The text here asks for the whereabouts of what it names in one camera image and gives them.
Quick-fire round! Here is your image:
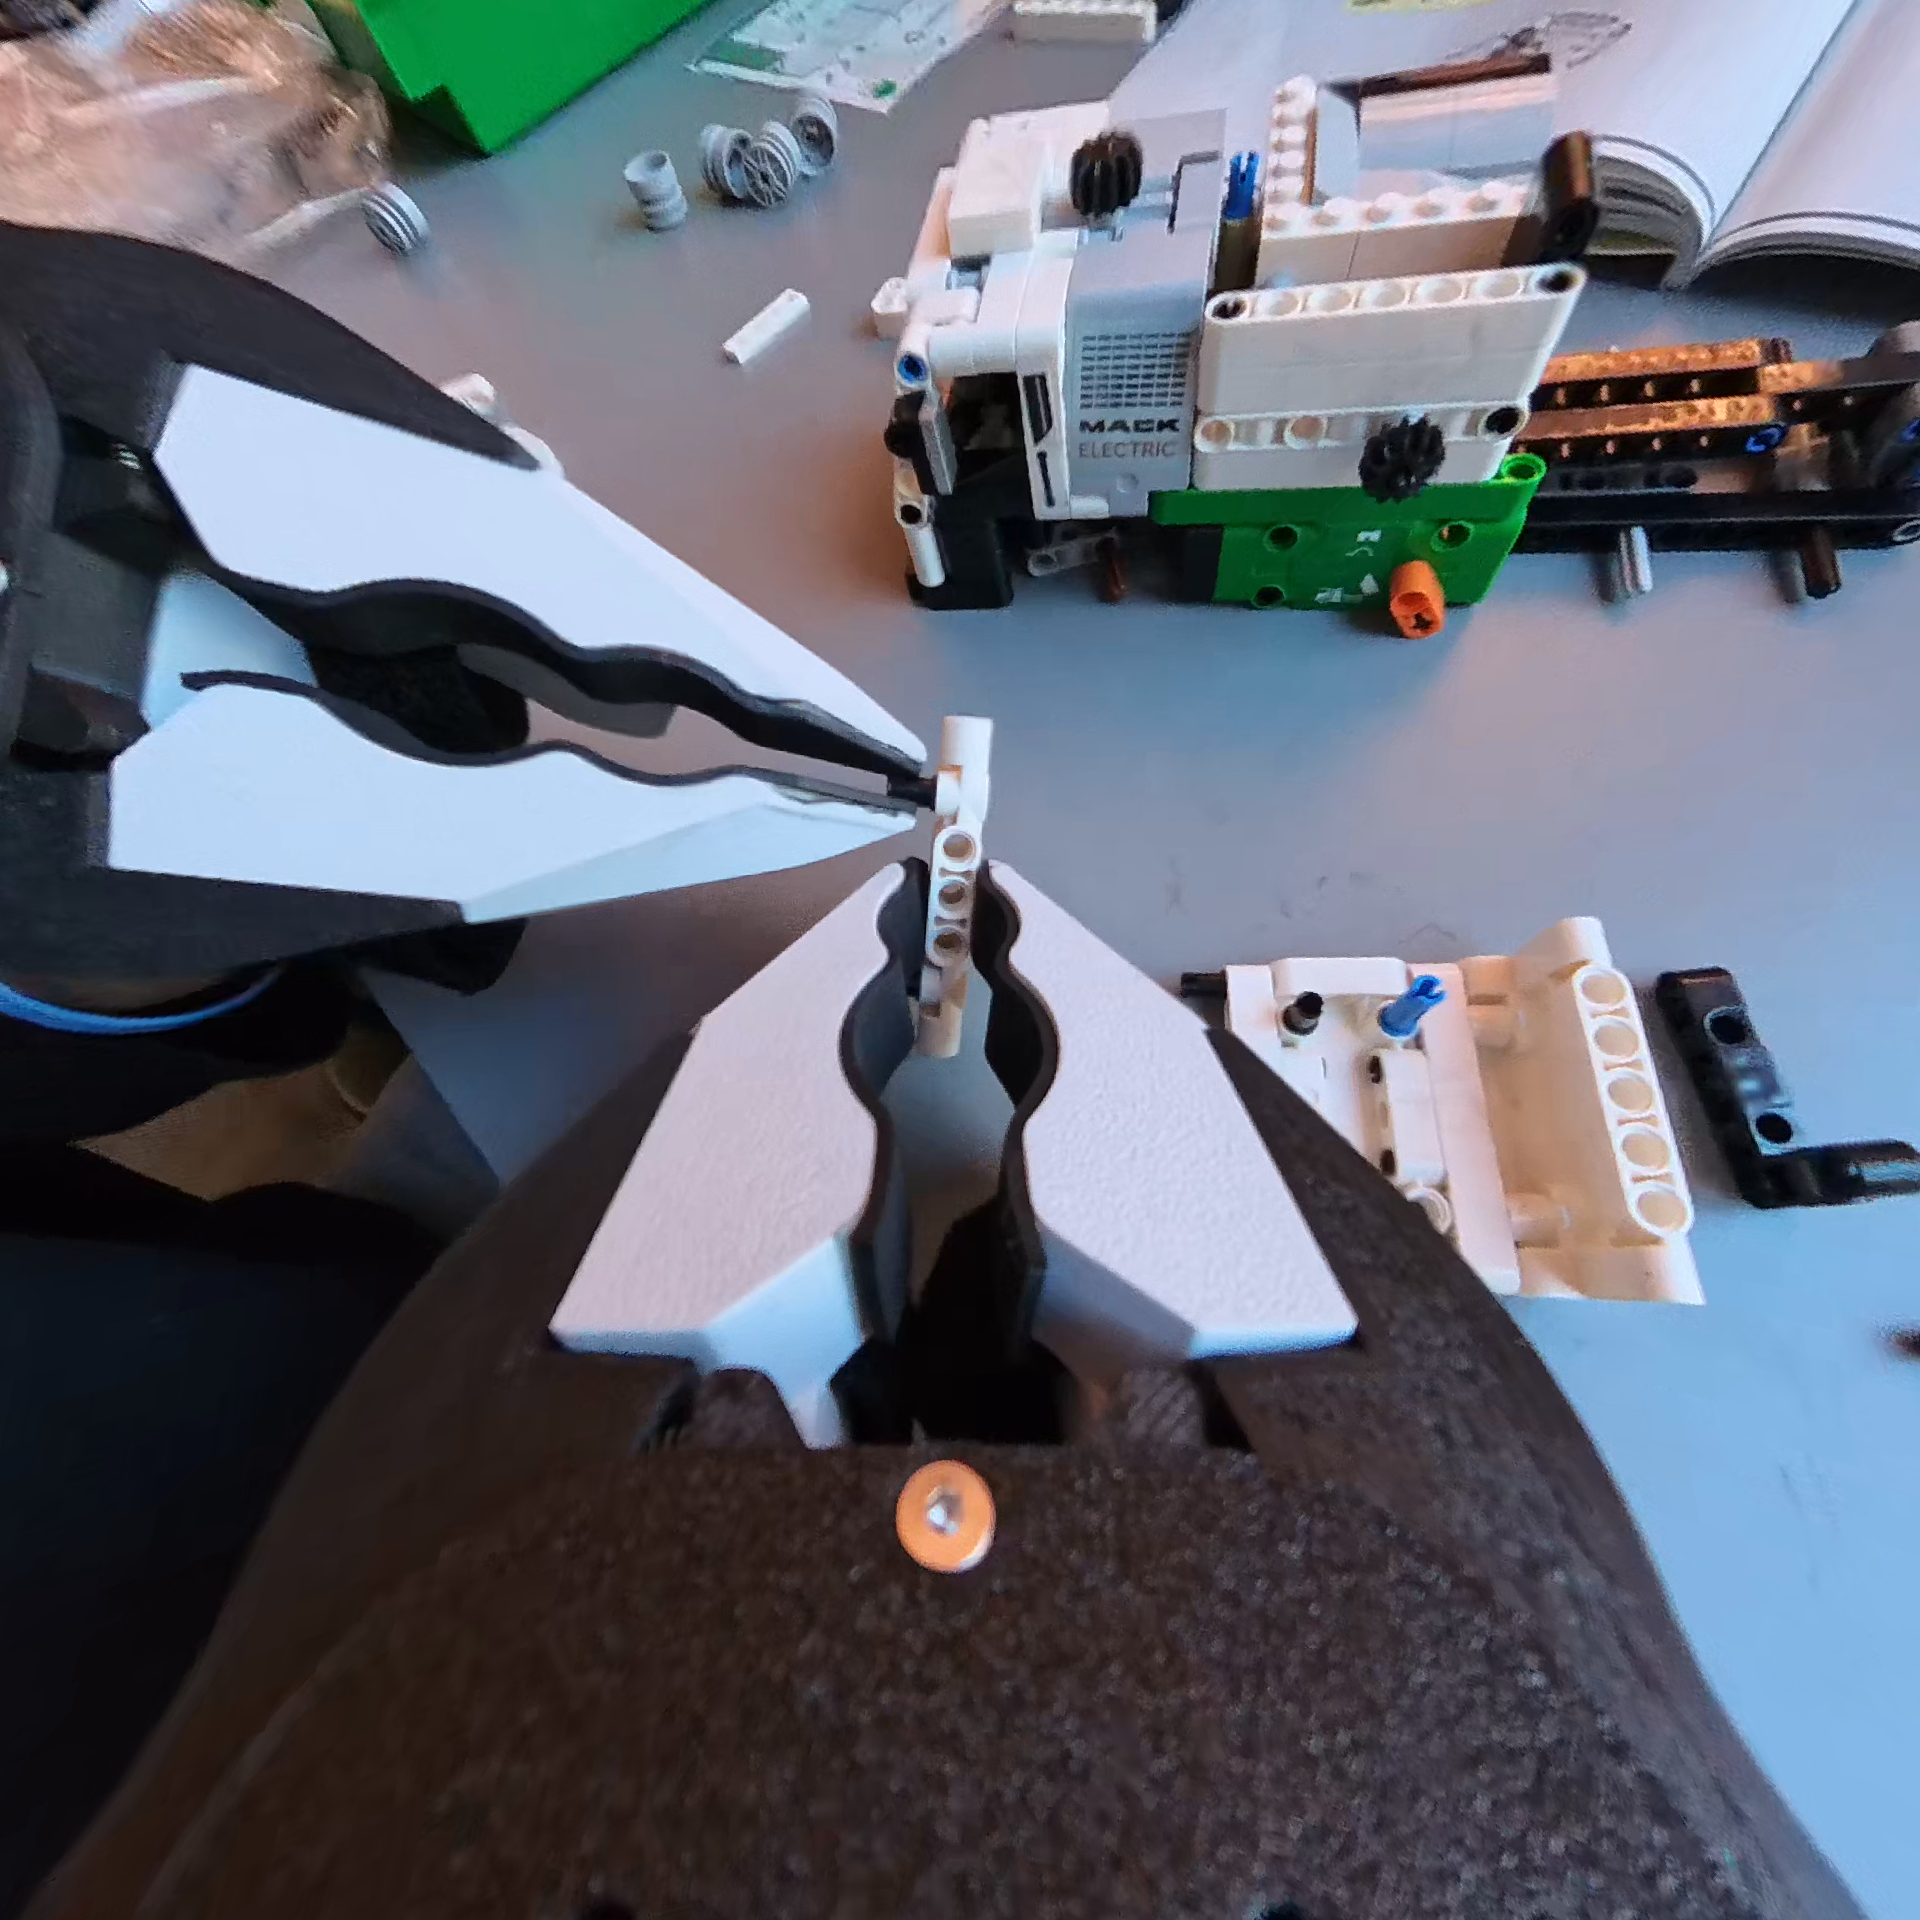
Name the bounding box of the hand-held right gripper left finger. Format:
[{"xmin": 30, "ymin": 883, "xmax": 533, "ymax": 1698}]
[{"xmin": 549, "ymin": 863, "xmax": 932, "ymax": 1449}]

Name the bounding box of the lego instruction booklet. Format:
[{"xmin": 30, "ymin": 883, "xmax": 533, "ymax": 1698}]
[{"xmin": 1110, "ymin": 0, "xmax": 1920, "ymax": 289}]

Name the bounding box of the person's black jacket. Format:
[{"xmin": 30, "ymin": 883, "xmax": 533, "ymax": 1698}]
[{"xmin": 0, "ymin": 1186, "xmax": 496, "ymax": 1908}]

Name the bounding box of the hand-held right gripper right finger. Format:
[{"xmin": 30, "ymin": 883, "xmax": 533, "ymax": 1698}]
[{"xmin": 960, "ymin": 863, "xmax": 1360, "ymax": 1404}]

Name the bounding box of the white lego panel subassembly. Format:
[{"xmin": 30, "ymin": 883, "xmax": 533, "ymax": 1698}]
[{"xmin": 1183, "ymin": 915, "xmax": 1709, "ymax": 1306}]

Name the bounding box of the green printed sticker sheet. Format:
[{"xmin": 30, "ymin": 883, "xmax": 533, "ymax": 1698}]
[{"xmin": 688, "ymin": 0, "xmax": 1009, "ymax": 114}]

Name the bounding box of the white lego beam assembly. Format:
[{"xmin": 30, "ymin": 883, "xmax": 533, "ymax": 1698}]
[{"xmin": 907, "ymin": 717, "xmax": 995, "ymax": 1056}]

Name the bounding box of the clear plastic bag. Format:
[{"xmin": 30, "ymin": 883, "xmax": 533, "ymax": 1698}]
[{"xmin": 0, "ymin": 0, "xmax": 397, "ymax": 267}]

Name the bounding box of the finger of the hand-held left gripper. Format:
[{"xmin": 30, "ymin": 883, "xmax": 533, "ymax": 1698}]
[
  {"xmin": 146, "ymin": 361, "xmax": 932, "ymax": 784},
  {"xmin": 107, "ymin": 671, "xmax": 920, "ymax": 926}
]

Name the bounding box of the blue wristband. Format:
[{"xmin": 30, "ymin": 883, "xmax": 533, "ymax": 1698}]
[{"xmin": 0, "ymin": 961, "xmax": 292, "ymax": 1041}]

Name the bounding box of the person's left forearm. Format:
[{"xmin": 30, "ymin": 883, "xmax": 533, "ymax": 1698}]
[{"xmin": 0, "ymin": 982, "xmax": 362, "ymax": 1157}]

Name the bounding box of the green plastic bin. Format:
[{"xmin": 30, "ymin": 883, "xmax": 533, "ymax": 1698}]
[{"xmin": 317, "ymin": 0, "xmax": 714, "ymax": 156}]

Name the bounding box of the black angled lego beam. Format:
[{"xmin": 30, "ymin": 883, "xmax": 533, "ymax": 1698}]
[{"xmin": 1654, "ymin": 967, "xmax": 1920, "ymax": 1207}]

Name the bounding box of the white green lego truck model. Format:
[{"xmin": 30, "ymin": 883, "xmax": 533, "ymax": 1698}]
[{"xmin": 875, "ymin": 76, "xmax": 1920, "ymax": 641}]

